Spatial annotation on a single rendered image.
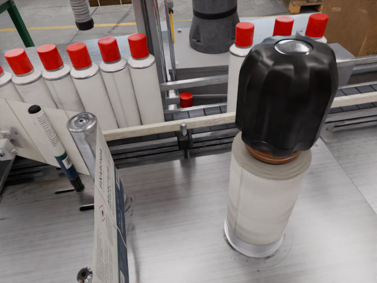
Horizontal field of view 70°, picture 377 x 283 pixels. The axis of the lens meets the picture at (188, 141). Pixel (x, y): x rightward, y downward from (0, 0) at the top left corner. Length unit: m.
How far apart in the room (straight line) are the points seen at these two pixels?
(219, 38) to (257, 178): 0.52
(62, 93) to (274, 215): 0.42
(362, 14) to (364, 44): 0.08
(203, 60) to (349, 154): 0.41
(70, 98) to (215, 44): 0.39
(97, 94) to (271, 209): 0.37
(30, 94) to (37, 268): 0.29
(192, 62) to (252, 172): 0.50
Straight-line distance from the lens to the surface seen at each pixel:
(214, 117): 0.57
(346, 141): 0.71
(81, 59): 0.52
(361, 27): 0.94
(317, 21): 0.58
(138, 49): 0.51
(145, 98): 0.55
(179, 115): 0.64
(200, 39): 0.79
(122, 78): 0.53
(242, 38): 0.53
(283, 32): 0.56
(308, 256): 0.46
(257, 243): 0.40
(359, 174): 0.65
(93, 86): 0.53
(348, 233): 0.50
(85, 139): 0.36
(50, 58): 0.54
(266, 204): 0.32
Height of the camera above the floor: 1.28
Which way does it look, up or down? 44 degrees down
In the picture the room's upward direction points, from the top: 5 degrees counter-clockwise
